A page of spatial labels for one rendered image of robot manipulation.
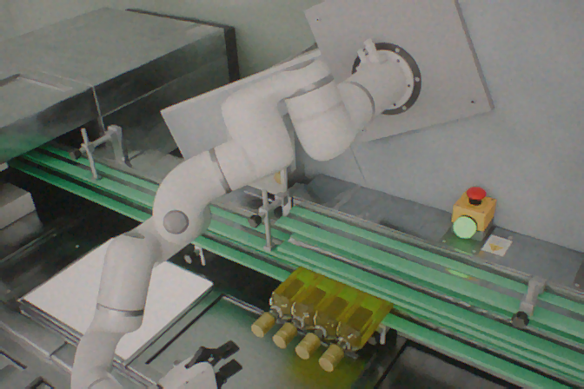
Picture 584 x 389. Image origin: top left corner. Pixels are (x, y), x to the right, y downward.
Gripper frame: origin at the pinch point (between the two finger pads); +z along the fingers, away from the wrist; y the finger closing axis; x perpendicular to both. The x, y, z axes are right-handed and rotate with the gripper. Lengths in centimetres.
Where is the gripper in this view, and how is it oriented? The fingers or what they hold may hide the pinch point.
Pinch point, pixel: (229, 359)
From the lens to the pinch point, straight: 128.2
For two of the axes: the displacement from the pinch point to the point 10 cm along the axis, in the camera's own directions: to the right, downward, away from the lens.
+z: 7.6, -3.9, 5.2
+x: -6.5, -3.7, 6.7
